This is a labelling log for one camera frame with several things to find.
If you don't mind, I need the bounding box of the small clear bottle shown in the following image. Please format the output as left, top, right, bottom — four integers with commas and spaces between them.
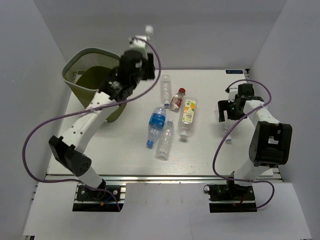
220, 120, 232, 144

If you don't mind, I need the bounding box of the orange label white cap bottle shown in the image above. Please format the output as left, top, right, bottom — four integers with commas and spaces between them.
178, 97, 198, 140

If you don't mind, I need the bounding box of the blue label blue cap bottle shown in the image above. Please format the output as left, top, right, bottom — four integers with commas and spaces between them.
146, 106, 166, 149

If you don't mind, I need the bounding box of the clear bottle white cap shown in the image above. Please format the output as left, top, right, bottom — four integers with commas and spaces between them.
156, 118, 175, 160

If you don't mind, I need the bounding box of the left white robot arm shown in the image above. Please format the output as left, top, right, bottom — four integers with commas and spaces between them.
49, 50, 155, 200

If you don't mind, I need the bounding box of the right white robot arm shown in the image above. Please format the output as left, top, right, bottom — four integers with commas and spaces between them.
218, 83, 293, 200

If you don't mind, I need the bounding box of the green mesh waste bin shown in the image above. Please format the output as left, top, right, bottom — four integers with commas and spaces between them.
62, 47, 120, 108

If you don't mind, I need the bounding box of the clear bottle blue-white cap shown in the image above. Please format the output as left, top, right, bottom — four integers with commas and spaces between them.
160, 74, 172, 108

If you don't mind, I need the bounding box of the blue corner label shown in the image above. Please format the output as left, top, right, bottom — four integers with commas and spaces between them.
225, 69, 244, 75

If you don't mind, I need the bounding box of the red cap red label bottle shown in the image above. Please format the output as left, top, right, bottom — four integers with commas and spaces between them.
169, 88, 186, 112

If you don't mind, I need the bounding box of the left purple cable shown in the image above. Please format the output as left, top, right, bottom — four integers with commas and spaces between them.
21, 37, 162, 211

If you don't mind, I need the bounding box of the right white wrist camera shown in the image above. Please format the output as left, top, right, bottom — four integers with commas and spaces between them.
225, 87, 238, 103

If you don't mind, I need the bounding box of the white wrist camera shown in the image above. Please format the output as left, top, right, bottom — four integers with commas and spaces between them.
129, 35, 150, 58
225, 87, 238, 103

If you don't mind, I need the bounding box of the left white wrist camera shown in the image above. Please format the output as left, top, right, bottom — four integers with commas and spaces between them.
129, 35, 150, 58

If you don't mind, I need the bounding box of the aluminium table edge rail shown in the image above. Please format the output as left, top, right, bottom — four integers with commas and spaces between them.
45, 172, 283, 182

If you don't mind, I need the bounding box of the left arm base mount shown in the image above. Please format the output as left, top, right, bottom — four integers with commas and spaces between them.
72, 184, 126, 213

